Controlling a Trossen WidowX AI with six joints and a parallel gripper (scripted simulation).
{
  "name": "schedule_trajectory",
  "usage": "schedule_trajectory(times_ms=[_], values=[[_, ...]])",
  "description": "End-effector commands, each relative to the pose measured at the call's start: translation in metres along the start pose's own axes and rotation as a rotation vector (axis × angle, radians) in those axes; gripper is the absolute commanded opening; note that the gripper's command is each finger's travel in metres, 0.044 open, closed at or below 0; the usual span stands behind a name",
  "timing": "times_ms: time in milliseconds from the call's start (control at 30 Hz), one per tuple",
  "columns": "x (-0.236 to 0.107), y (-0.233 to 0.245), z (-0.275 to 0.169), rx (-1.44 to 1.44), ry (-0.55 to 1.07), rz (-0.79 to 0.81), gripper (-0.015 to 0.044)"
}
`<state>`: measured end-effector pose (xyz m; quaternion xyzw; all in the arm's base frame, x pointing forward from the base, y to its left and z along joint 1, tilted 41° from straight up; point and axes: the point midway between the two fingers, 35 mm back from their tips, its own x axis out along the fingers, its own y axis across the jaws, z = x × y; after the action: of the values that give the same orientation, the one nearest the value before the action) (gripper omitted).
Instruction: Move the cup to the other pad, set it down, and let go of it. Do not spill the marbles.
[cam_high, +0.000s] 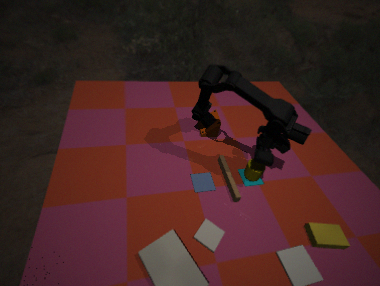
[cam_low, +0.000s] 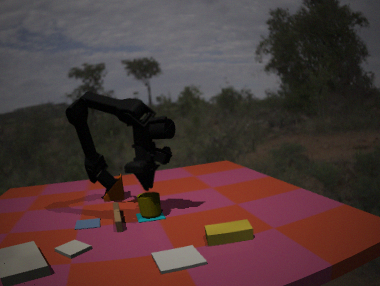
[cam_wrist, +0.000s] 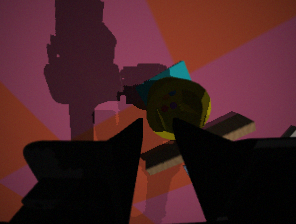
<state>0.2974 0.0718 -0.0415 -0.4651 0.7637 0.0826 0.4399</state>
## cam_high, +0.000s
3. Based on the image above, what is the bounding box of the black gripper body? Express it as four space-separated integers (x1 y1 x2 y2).
254 125 281 166

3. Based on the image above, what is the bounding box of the yellow rectangular block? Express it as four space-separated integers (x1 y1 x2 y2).
305 222 350 249

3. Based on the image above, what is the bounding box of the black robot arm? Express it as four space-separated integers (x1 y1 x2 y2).
192 65 311 154

